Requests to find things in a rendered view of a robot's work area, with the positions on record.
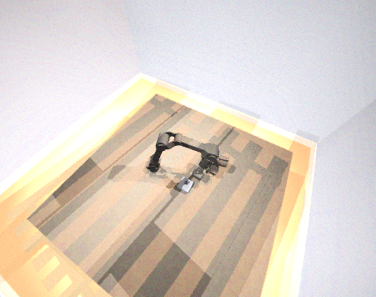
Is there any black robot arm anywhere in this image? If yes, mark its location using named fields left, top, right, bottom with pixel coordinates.
left=146, top=132, right=229, bottom=175

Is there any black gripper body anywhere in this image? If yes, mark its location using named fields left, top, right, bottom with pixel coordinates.
left=192, top=160, right=210, bottom=180

